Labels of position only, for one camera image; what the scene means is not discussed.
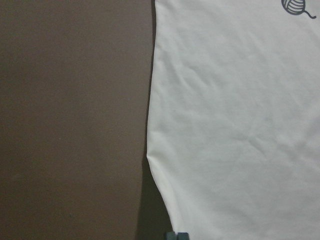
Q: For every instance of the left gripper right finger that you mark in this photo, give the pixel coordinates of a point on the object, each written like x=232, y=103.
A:
x=182, y=236

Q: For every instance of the cream long-sleeve cat shirt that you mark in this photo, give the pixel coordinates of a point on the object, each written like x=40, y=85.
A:
x=233, y=134

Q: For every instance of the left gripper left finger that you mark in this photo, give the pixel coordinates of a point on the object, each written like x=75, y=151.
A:
x=170, y=236

